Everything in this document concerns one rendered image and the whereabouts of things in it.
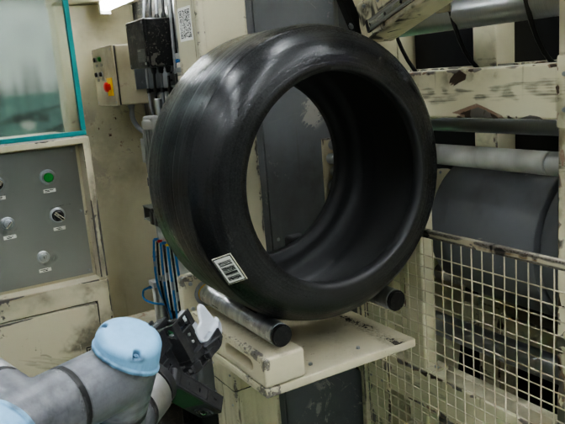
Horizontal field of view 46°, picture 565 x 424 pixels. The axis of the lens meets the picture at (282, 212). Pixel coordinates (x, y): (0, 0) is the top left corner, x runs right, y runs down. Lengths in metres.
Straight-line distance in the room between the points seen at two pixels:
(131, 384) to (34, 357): 1.06
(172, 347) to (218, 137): 0.37
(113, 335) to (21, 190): 1.04
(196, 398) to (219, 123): 0.45
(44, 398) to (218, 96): 0.63
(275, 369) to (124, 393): 0.57
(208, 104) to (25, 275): 0.82
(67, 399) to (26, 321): 1.07
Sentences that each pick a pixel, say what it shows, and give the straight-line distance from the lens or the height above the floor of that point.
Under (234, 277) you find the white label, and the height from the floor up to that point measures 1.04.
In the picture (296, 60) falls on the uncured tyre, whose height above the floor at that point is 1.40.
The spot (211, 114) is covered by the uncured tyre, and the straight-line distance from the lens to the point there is 1.14.
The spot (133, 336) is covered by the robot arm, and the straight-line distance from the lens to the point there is 0.75.
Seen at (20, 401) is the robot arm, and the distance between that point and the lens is 0.70.
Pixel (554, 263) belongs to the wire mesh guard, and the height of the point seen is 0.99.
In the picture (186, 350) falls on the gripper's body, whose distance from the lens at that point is 0.95.
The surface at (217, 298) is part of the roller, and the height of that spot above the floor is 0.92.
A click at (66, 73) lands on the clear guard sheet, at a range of 1.75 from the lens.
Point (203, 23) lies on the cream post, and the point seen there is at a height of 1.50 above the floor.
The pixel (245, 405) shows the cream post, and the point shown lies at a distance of 1.73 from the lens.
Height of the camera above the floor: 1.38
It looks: 12 degrees down
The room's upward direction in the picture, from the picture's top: 5 degrees counter-clockwise
